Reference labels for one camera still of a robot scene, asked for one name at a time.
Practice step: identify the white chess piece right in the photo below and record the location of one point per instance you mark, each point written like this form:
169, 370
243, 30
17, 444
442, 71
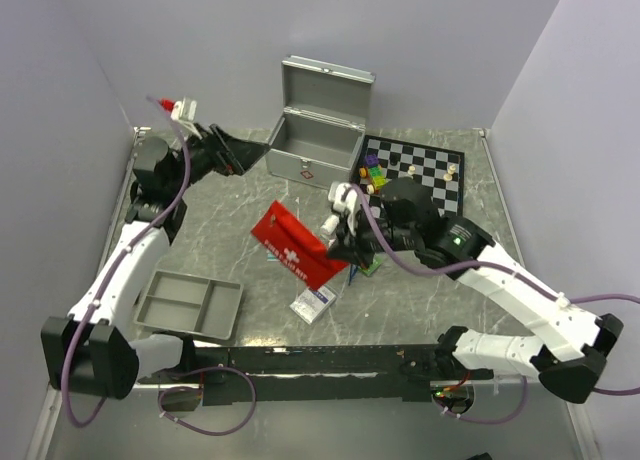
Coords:
448, 176

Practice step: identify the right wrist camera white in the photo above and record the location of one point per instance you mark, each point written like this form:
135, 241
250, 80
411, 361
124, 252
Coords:
344, 203

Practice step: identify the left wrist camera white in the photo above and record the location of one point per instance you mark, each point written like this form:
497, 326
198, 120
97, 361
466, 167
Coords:
181, 111

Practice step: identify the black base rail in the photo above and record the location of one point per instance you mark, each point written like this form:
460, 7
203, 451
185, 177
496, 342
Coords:
301, 373

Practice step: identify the grey plastic divided tray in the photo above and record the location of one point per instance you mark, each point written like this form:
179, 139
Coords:
199, 306

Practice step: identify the silver metal medicine case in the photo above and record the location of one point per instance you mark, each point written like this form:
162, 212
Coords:
320, 133

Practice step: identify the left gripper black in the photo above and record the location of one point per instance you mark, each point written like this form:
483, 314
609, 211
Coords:
229, 155

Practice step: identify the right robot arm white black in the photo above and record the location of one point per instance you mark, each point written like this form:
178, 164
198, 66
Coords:
566, 347

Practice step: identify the black white chessboard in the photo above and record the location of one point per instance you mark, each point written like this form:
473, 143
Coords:
431, 164

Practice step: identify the red first aid pouch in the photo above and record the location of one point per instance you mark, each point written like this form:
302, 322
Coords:
296, 247

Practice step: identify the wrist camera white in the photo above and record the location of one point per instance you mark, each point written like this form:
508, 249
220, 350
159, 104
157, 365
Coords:
344, 203
181, 111

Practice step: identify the white bandage roll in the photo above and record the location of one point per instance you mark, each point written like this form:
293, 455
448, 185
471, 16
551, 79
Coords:
329, 226

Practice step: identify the green white medicine box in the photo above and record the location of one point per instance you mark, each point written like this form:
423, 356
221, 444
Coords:
372, 268

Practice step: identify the colourful toy brick car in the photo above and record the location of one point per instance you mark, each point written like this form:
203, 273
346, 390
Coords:
371, 174

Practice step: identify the blue tweezers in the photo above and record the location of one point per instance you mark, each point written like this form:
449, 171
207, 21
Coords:
354, 270

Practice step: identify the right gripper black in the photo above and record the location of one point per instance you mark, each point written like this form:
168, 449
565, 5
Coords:
351, 249

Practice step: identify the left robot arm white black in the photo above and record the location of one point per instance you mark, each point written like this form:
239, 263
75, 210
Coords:
86, 351

